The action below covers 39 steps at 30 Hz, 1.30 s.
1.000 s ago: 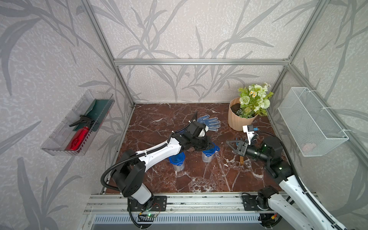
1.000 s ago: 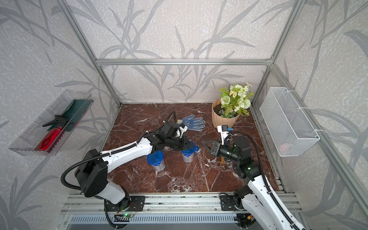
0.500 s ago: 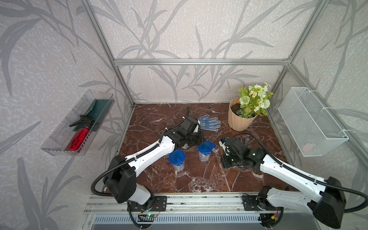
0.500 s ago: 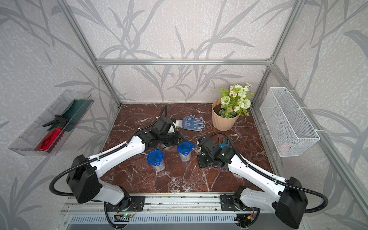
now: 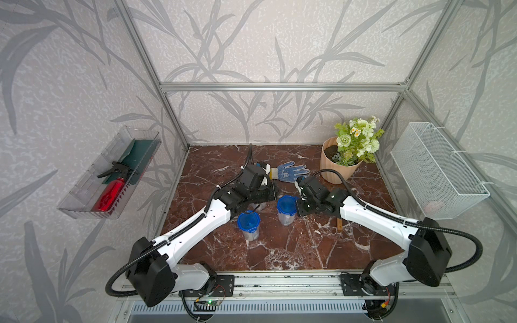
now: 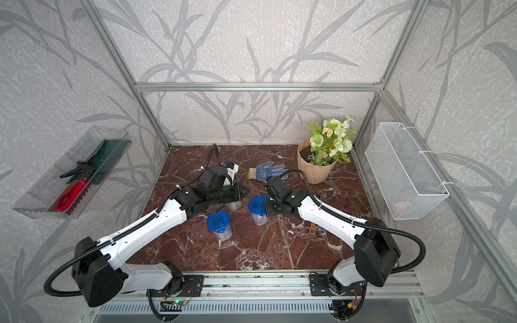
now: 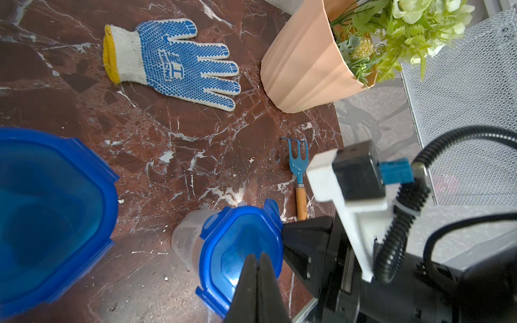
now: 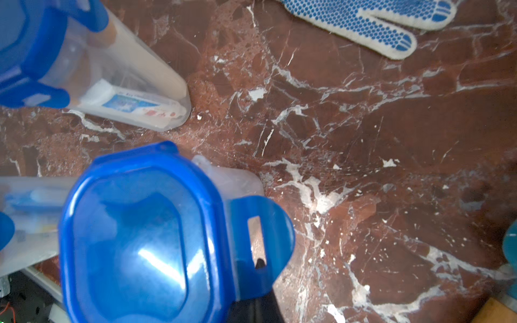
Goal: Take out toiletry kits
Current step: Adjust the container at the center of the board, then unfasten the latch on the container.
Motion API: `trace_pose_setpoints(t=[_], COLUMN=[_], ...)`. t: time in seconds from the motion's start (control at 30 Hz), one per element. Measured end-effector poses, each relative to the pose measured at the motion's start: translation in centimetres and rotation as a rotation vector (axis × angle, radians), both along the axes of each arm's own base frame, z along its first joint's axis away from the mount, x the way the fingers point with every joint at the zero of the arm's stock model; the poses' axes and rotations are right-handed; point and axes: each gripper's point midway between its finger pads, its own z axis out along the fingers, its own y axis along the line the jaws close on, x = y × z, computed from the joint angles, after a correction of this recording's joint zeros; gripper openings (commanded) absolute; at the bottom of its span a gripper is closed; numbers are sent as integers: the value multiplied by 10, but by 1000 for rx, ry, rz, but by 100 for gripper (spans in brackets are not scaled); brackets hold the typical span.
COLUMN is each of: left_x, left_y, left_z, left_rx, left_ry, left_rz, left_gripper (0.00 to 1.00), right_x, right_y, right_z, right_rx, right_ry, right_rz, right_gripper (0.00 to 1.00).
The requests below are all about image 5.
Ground white wire mesh basket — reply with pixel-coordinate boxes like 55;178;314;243
390;122;490;220

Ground green mat in tray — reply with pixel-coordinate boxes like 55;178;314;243
104;139;159;185

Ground blue dotted work glove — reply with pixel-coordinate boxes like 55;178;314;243
269;161;310;183

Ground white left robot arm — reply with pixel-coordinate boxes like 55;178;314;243
105;161;280;307

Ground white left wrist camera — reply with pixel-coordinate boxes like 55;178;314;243
257;161;271;186

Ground aluminium frame post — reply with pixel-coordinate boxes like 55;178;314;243
114;0;190;152

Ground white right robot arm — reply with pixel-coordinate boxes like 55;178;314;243
295;175;483;295

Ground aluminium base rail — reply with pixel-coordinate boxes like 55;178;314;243
110;270;469;322

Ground red spray bottle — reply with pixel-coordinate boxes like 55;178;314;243
92;161;133;213

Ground clear container blue lid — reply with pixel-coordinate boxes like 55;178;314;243
247;203;267;212
277;195;297;226
237;211;261;242

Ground green white artificial flowers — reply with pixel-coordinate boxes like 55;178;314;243
331;116;385;166

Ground clear plastic wall tray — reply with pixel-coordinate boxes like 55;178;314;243
57;126;162;219

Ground beige ribbed flower pot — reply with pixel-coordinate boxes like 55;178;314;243
320;137;362;184

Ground clear container blue lid front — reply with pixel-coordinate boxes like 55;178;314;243
237;211;261;242

